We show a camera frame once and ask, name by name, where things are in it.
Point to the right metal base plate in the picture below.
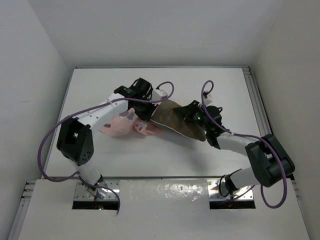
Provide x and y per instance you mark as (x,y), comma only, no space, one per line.
(243,194)

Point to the metal base plate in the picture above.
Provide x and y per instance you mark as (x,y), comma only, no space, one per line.
(243,194)
(88,194)

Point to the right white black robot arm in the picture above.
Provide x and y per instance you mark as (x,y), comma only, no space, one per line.
(239,143)

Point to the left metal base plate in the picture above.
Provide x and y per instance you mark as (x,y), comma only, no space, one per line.
(88,194)

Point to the left aluminium frame rail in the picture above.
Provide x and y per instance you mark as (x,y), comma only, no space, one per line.
(22,210)

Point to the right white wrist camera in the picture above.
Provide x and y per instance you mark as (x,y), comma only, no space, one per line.
(207,98)

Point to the white front cover board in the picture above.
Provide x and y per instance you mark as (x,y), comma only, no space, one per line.
(157,210)

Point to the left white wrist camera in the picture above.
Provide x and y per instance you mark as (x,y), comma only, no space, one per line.
(158,95)

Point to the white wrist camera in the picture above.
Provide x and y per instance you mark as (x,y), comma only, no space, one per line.
(158,95)
(207,98)

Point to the pink cartoon print pillowcase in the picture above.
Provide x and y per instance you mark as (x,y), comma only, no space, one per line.
(127,122)

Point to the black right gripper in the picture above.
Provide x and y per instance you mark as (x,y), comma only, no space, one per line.
(189,113)

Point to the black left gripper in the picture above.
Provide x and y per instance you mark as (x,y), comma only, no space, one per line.
(147,116)

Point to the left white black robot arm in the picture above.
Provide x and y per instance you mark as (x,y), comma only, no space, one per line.
(76,135)

